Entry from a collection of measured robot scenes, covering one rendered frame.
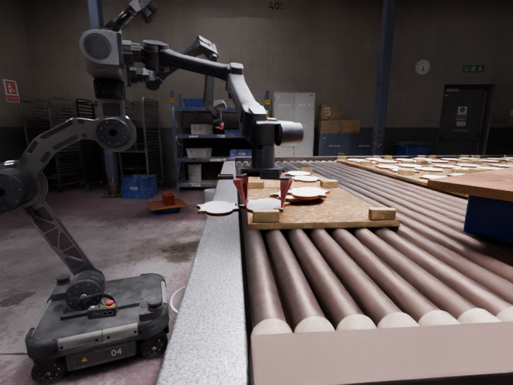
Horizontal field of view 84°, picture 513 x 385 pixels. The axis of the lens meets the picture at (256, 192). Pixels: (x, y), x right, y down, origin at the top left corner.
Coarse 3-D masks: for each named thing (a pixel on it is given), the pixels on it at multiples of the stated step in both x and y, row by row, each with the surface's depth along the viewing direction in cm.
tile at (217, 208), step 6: (210, 204) 85; (216, 204) 85; (222, 204) 85; (228, 204) 85; (234, 204) 85; (198, 210) 78; (204, 210) 78; (210, 210) 78; (216, 210) 78; (222, 210) 78; (228, 210) 78; (234, 210) 80; (240, 210) 81
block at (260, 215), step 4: (256, 212) 63; (260, 212) 63; (264, 212) 63; (268, 212) 63; (272, 212) 63; (276, 212) 63; (256, 216) 63; (260, 216) 63; (264, 216) 63; (268, 216) 64; (272, 216) 64; (276, 216) 64; (256, 220) 64; (260, 220) 64; (264, 220) 64; (268, 220) 64; (272, 220) 64; (276, 220) 64
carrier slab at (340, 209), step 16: (256, 192) 96; (272, 192) 96; (336, 192) 96; (288, 208) 76; (304, 208) 76; (320, 208) 76; (336, 208) 76; (352, 208) 76; (368, 208) 76; (256, 224) 64; (272, 224) 64; (288, 224) 64; (304, 224) 64; (320, 224) 64; (336, 224) 65; (352, 224) 65; (368, 224) 65; (384, 224) 65
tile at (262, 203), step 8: (248, 200) 82; (256, 200) 81; (264, 200) 81; (272, 200) 81; (240, 208) 76; (248, 208) 72; (256, 208) 72; (264, 208) 72; (272, 208) 72; (280, 208) 72
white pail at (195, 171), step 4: (188, 164) 589; (192, 164) 599; (196, 164) 601; (200, 164) 581; (188, 168) 583; (192, 168) 575; (196, 168) 577; (200, 168) 585; (192, 172) 578; (196, 172) 579; (200, 172) 586; (192, 176) 580; (196, 176) 581; (200, 176) 588; (192, 180) 581; (196, 180) 582; (200, 180) 589
